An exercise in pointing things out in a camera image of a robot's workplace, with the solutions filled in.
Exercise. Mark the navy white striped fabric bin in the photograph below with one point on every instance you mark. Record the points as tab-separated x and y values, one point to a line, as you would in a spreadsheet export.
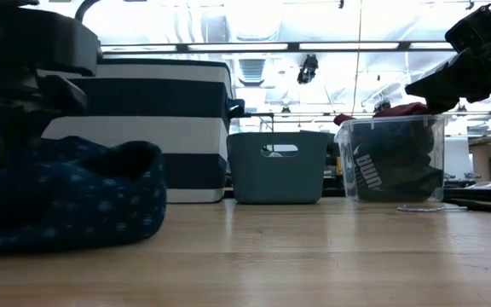
143	132

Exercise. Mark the maroon cloth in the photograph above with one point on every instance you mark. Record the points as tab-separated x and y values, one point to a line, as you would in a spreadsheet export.
399	110

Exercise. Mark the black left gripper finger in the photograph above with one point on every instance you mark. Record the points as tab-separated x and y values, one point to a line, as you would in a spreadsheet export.
15	115

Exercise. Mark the teal plastic basket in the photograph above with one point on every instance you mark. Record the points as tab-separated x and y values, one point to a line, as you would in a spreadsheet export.
271	179

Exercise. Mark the overhead rig crossbar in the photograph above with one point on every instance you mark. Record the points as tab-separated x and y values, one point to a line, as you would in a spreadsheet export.
186	47

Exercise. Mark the black ceiling camera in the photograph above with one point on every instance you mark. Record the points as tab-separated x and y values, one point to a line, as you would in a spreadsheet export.
307	68

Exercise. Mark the dark blue cloth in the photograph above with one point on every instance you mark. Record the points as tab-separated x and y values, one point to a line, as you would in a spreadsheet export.
399	170

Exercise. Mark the clear plastic container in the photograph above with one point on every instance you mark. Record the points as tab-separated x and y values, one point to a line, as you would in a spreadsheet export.
343	136

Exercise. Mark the black aluminium frame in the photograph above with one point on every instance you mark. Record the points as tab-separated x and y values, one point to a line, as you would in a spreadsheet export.
484	196

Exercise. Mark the navy dotted cloth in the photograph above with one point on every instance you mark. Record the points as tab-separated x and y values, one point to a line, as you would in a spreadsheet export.
79	204

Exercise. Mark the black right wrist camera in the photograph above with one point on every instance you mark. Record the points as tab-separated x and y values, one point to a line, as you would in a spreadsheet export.
471	30

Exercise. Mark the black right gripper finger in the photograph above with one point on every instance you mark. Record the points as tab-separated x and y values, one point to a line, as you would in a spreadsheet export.
458	79
441	106

